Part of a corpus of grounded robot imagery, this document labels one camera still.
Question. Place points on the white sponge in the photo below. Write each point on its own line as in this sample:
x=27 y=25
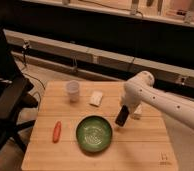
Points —
x=96 y=98

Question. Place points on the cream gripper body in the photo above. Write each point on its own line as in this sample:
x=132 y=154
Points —
x=126 y=111

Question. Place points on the orange carrot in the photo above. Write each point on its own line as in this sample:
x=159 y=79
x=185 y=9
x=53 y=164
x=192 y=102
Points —
x=56 y=132

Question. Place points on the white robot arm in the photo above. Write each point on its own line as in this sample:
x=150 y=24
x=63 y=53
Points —
x=140 y=89

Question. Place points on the black chair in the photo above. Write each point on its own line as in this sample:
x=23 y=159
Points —
x=14 y=96

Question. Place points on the green bowl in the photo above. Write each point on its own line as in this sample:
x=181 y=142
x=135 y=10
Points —
x=94 y=134

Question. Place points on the small white bottle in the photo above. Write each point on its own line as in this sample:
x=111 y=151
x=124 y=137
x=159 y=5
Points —
x=137 y=113

